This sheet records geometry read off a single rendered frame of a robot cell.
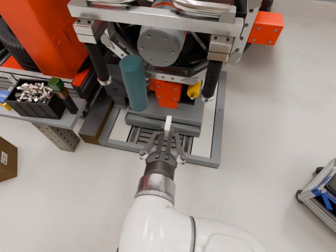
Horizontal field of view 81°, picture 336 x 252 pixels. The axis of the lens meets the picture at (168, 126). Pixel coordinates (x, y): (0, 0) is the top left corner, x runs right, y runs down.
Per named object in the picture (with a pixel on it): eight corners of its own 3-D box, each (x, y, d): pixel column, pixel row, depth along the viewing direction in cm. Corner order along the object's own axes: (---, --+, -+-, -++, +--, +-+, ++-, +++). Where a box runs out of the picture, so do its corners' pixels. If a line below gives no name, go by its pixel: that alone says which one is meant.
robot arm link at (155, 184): (131, 191, 41) (138, 167, 45) (135, 211, 47) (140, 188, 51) (175, 197, 40) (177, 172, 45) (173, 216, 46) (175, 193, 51)
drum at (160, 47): (189, 33, 75) (193, -8, 63) (179, 72, 64) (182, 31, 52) (153, 29, 76) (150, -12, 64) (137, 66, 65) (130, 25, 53)
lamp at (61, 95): (70, 92, 87) (66, 86, 83) (66, 99, 85) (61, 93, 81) (62, 91, 87) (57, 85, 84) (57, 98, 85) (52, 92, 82)
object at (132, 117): (204, 97, 149) (207, 88, 141) (198, 138, 130) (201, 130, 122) (141, 86, 154) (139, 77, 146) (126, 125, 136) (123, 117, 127)
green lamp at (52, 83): (65, 84, 83) (60, 77, 79) (60, 91, 80) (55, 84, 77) (56, 83, 83) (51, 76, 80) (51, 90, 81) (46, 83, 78)
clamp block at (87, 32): (109, 25, 57) (104, 6, 52) (96, 44, 52) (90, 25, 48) (92, 23, 57) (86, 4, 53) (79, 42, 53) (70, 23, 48)
